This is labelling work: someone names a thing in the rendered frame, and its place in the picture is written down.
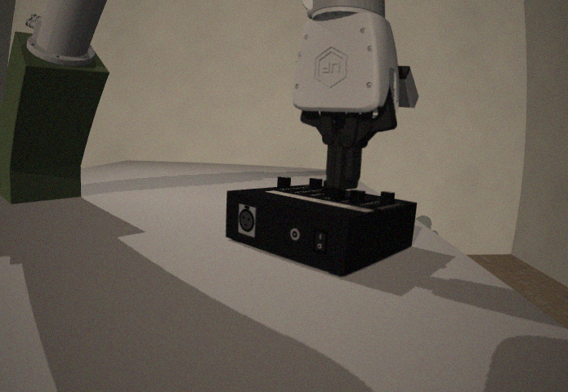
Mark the black lighting desk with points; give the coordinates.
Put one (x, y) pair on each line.
(303, 224)

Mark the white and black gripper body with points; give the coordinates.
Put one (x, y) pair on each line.
(346, 62)

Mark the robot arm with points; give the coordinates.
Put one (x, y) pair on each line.
(64, 33)

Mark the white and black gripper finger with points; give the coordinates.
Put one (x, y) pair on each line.
(359, 129)
(330, 125)

